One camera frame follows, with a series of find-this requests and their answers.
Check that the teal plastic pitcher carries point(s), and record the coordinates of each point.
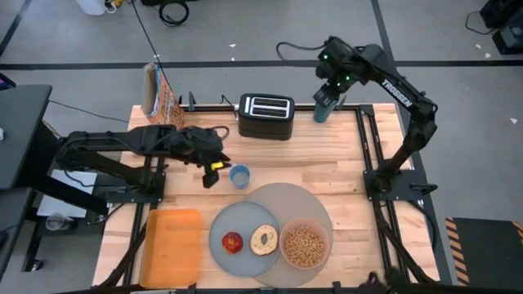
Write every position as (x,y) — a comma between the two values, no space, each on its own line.
(323,115)

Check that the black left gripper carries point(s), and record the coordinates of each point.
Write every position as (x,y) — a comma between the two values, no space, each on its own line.
(198,145)

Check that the bagel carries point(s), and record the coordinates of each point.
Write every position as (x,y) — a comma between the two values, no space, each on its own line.
(255,243)

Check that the black desk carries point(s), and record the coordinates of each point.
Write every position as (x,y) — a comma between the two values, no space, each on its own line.
(20,130)

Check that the black yellow-striped floor mat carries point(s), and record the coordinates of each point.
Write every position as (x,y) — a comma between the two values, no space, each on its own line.
(486,249)

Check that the black metal rig frame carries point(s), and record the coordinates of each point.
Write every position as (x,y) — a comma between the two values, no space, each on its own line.
(204,107)

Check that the person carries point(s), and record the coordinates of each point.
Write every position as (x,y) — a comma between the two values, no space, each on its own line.
(384,283)

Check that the pink bowl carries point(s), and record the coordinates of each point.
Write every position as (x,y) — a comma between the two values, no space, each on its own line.
(304,221)

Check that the white container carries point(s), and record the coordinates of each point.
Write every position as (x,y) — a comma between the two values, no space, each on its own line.
(90,6)

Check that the Cheerios Protein cereal box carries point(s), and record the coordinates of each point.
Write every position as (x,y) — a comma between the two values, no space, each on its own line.
(163,102)

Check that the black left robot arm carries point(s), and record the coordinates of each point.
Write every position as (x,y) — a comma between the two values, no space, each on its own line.
(122,141)

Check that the grey plate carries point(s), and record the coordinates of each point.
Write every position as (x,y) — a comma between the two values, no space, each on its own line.
(241,218)

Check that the dark screen device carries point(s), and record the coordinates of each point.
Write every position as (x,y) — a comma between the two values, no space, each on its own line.
(6,83)

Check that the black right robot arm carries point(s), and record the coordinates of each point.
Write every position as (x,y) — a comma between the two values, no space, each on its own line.
(417,122)

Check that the white panel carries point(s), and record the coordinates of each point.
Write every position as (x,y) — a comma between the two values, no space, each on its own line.
(81,181)

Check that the round grey placemat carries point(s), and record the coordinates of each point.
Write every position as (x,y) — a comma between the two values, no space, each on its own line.
(286,196)

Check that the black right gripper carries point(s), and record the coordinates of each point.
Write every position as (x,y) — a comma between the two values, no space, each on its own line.
(337,65)

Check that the red apple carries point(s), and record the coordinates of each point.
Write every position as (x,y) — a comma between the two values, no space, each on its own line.
(232,243)

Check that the black equipment case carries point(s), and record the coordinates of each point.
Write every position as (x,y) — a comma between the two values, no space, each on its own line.
(504,10)
(510,41)

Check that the clear plastic cup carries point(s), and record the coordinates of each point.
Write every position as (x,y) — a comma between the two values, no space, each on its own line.
(59,222)

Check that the orange plastic tray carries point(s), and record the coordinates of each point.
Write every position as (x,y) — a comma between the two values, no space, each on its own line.
(171,245)

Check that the cereal pieces heap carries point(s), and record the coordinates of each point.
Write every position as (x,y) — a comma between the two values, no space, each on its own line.
(305,245)

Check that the black two-slot toaster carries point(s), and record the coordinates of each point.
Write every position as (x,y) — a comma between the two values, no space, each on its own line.
(265,128)

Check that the blue-grey cup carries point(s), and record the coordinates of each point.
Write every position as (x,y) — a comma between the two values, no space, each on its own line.
(240,177)

